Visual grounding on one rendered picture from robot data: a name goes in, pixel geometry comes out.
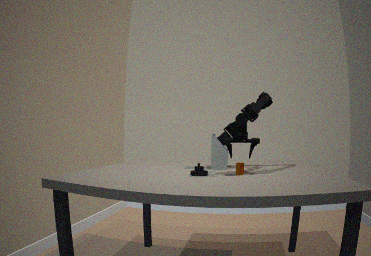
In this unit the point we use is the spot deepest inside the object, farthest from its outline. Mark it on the orange cylinder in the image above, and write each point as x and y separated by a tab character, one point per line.
239	168

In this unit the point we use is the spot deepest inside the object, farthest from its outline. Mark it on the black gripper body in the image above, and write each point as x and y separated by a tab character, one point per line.
238	129

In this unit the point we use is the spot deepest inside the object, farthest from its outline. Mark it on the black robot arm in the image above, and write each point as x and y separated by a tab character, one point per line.
249	113

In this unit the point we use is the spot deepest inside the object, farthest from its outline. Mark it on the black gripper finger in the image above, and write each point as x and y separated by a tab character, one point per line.
251	149
229	146

